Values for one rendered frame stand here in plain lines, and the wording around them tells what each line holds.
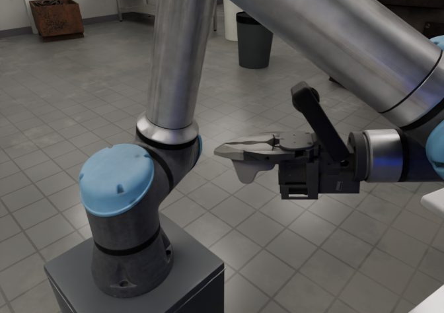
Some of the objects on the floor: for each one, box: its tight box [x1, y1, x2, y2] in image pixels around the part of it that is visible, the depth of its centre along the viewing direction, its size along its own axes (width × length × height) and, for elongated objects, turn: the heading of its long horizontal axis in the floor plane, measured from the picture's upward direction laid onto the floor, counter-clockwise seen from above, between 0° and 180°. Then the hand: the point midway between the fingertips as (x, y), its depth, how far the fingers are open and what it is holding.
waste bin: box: [236, 11, 274, 69], centre depth 417 cm, size 48×48×61 cm
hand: (222, 146), depth 51 cm, fingers closed
